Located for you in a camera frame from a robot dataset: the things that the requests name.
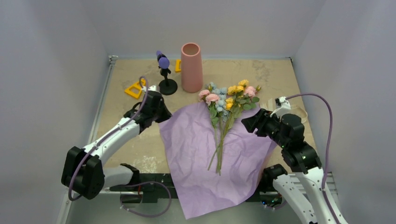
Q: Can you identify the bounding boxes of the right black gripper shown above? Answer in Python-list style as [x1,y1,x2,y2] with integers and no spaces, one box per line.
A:
[241,107,288,147]

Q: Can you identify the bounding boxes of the cream printed ribbon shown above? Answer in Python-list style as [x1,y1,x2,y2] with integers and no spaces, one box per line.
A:
[260,97,308,123]

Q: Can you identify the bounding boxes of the pink flower bouquet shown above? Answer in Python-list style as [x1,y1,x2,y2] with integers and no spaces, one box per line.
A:
[198,79,262,175]

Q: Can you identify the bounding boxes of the pink and purple wrapping paper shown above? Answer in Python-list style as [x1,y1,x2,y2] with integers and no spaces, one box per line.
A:
[159,103,276,219]

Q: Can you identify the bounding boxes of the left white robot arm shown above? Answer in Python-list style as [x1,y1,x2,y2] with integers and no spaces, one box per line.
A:
[61,85,172,201]

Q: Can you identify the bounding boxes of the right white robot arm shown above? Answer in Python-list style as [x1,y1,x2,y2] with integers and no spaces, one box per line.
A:
[241,109,347,224]

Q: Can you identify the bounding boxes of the yellow block behind vase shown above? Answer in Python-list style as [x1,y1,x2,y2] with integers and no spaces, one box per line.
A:
[175,59,181,73]

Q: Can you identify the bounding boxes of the pink tall vase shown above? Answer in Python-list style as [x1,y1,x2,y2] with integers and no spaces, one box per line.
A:
[181,42,203,93]

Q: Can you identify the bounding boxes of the black stand purple microphone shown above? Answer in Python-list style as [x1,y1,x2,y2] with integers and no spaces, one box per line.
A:
[156,50,178,96]

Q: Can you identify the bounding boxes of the yellow triangular block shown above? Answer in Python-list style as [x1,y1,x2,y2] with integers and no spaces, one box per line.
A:
[124,78,146,99]

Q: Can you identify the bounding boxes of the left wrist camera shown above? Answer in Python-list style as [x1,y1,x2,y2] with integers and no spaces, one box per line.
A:
[142,85,158,93]

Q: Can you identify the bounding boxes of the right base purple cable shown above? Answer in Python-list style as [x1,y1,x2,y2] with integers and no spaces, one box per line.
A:
[263,199,288,211]

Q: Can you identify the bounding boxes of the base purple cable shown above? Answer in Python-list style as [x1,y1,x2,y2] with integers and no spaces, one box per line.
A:
[263,199,288,211]
[120,181,172,218]

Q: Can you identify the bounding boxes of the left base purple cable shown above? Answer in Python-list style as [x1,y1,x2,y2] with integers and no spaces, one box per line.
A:
[120,181,172,218]

